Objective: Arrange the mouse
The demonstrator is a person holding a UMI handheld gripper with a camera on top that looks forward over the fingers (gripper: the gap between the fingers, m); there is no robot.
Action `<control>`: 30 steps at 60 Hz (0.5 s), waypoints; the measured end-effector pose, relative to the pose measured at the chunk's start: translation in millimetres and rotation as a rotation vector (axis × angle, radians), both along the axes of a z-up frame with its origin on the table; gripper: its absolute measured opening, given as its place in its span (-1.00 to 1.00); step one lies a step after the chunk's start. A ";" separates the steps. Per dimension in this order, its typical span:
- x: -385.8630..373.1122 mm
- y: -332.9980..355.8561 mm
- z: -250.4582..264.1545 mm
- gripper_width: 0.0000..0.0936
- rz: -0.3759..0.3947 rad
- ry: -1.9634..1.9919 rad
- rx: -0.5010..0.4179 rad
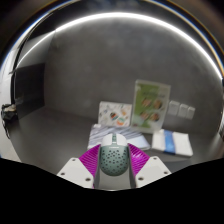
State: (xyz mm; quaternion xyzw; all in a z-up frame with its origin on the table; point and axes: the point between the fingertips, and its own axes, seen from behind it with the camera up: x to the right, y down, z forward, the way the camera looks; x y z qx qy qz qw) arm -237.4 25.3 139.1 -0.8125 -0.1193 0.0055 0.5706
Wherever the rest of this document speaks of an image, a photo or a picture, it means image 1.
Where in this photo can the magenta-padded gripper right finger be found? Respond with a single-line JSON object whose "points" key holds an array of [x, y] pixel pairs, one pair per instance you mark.
{"points": [[151, 171]]}

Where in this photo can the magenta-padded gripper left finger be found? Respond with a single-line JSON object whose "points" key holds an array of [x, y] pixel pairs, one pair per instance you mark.
{"points": [[76, 172]]}

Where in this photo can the white and green perforated mouse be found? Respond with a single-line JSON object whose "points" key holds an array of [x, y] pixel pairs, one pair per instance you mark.
{"points": [[114, 160]]}

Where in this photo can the white book with blue band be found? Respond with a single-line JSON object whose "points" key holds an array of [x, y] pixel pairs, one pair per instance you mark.
{"points": [[173, 142]]}

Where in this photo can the grey striped cover book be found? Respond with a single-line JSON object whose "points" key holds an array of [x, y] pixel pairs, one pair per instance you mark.
{"points": [[96, 135]]}

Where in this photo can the small colourful printed card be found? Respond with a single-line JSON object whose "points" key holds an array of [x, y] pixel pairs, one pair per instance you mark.
{"points": [[115, 114]]}

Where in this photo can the green food menu sign stand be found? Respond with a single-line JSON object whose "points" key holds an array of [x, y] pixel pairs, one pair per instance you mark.
{"points": [[150, 103]]}

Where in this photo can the ceiling light strip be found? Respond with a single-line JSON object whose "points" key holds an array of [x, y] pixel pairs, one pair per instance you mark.
{"points": [[116, 15]]}

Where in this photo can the white wall socket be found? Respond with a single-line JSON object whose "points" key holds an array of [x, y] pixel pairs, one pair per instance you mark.
{"points": [[183, 110], [173, 108], [190, 112]]}

